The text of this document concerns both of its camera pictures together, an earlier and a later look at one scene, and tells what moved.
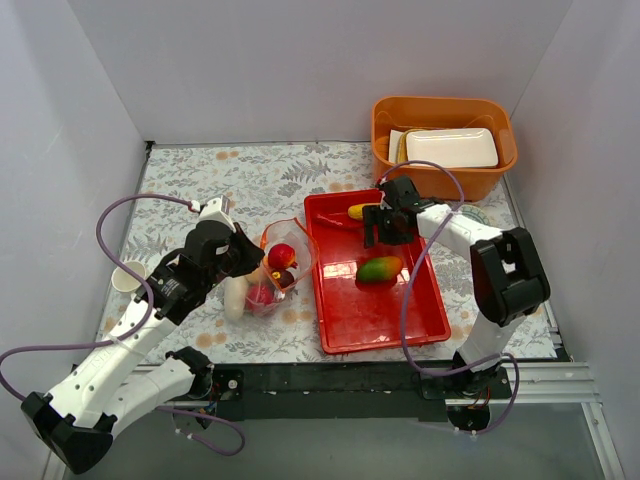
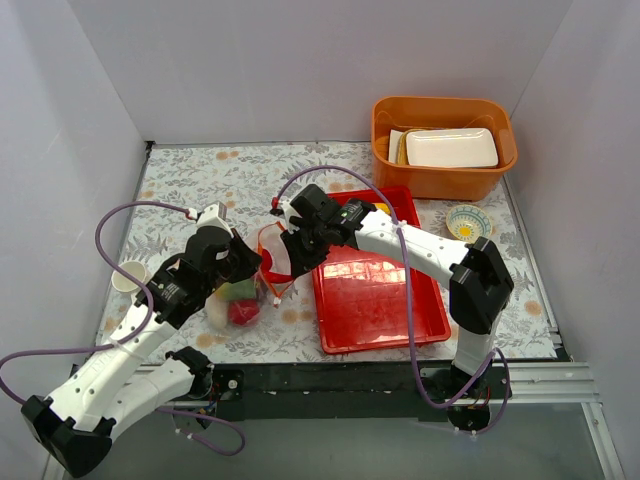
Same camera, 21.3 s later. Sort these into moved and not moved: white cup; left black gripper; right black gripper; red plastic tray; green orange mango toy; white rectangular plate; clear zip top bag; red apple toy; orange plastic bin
Moved: clear zip top bag; red apple toy; green orange mango toy; right black gripper
Not moved: red plastic tray; orange plastic bin; left black gripper; white rectangular plate; white cup
